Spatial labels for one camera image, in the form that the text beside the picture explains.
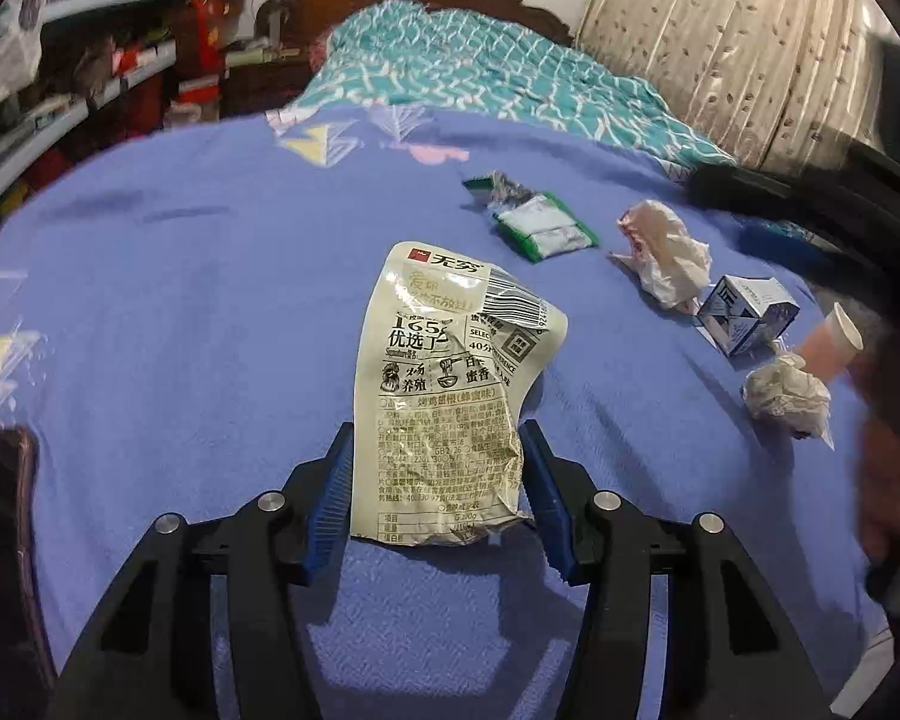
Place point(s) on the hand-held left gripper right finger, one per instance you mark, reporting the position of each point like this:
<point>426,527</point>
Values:
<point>553,521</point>

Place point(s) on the white shelf rack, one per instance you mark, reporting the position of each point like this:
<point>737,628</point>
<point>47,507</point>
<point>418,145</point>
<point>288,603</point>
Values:
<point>139,64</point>

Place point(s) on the teal patterned quilt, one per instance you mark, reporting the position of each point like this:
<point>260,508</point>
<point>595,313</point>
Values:
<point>495,67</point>

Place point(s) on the white printed snack bag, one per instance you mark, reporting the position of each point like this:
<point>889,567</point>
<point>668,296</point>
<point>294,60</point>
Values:
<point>435,405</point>

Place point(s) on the green white wrapper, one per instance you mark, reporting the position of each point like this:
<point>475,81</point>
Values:
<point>547,234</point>

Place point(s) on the carved wooden headboard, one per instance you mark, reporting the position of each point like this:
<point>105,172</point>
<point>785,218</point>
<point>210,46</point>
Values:
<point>300,0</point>

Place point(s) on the pinkish paper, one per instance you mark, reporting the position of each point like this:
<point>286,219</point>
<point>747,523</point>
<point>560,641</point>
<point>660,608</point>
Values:
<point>667,255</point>

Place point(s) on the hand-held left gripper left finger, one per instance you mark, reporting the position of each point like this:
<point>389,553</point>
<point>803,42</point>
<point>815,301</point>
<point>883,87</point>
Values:
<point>328,514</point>

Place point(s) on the person's right hand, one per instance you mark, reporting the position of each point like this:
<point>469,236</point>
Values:
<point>889,465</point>

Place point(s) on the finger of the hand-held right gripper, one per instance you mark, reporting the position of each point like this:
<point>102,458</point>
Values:
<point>776,244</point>
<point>742,186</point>

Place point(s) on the beige leaf-print curtain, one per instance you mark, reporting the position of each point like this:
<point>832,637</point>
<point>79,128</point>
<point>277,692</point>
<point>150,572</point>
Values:
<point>720,30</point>

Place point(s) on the small blue white carton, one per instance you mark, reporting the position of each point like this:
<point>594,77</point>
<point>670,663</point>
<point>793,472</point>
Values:
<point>742,311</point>

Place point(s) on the red box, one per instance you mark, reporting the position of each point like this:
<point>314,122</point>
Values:
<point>204,22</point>

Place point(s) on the white paper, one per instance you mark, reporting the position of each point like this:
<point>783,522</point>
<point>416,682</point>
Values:
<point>784,394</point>

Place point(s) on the pink paper cup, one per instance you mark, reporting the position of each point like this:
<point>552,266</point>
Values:
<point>832,341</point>

